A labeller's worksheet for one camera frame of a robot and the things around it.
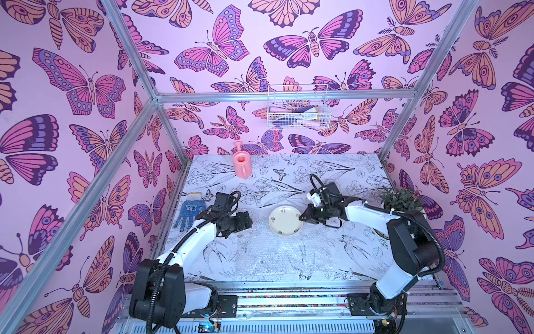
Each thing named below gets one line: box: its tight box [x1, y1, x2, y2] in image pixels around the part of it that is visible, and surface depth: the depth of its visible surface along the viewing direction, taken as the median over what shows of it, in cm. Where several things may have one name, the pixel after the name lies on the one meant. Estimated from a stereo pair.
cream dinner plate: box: [268, 205, 304, 237], surface depth 92 cm
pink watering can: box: [232, 141, 253, 180], surface depth 108 cm
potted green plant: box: [381, 186, 425, 213], surface depth 82 cm
